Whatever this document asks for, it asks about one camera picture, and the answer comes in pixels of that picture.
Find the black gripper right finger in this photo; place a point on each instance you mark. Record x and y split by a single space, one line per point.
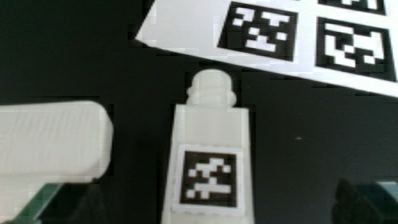
367 203

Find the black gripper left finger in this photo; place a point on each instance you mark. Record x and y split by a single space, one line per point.
66 204

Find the white chair leg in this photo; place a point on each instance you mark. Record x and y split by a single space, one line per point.
208 190

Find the white chair backrest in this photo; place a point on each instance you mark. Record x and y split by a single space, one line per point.
56 140

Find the white base tag plate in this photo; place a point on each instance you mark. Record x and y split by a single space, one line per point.
319 39

